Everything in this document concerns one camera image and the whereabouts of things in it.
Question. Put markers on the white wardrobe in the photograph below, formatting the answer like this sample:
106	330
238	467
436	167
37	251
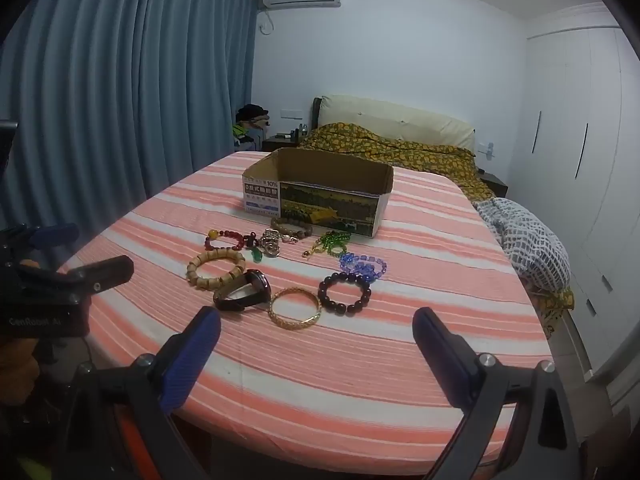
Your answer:
565	110

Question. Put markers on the pile of clothes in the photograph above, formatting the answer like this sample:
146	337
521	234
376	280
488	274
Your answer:
250	120

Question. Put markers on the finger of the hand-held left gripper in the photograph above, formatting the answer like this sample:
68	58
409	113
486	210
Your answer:
57	234
107	272

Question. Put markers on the white wall socket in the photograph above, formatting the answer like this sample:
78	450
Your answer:
487	151

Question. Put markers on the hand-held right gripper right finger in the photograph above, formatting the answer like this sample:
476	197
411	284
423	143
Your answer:
440	355

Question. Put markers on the black wristwatch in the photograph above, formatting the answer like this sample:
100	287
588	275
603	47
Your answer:
257	280

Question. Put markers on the yellow floral bedspread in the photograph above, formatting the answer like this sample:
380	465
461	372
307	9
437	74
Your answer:
400	152

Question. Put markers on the gold bangle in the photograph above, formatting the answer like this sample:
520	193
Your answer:
274	311

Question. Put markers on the blue curtain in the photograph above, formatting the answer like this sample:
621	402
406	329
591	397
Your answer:
125	85

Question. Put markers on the printed cardboard box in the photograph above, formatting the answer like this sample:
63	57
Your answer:
325	210

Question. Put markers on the dark wooden nightstand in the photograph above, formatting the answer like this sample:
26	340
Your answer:
495	182
275	143

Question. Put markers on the cream padded headboard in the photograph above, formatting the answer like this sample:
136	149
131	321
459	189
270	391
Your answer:
400	115

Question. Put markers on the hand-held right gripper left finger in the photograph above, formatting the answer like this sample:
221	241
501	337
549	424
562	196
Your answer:
190	355

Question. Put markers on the grey patterned pillow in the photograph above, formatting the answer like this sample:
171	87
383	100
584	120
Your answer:
530	240

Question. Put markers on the green stone pendant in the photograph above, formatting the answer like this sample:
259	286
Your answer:
256	256

